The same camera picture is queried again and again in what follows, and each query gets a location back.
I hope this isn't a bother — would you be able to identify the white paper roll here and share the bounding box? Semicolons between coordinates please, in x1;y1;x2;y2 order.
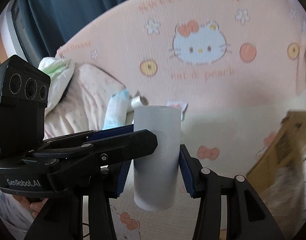
133;106;181;211

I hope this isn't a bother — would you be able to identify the person's left hand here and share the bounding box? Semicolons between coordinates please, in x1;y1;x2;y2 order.
14;196;48;218

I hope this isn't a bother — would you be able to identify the light blue wipes pack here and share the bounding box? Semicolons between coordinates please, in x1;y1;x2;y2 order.
103;89;130;130

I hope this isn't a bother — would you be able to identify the small white paper tube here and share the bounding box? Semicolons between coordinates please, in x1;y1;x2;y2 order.
130;96;149;109

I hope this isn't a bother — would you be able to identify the white red sachet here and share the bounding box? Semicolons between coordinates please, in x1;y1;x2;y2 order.
166;101;188;121

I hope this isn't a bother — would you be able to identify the clear plastic wrap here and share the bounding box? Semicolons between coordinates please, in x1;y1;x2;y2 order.
260;140;306;239

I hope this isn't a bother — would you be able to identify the green white diaper pack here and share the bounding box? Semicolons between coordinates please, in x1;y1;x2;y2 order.
38;57;75;115

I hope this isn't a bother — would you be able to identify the brown cardboard box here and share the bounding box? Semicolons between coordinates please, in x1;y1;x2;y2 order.
246;111;306;193

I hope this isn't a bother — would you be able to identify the Hello Kitty pink blanket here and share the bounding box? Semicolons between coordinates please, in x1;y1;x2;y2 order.
0;0;306;240

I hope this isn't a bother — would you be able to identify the person's dark blue clothing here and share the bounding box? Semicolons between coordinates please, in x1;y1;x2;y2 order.
17;0;126;59

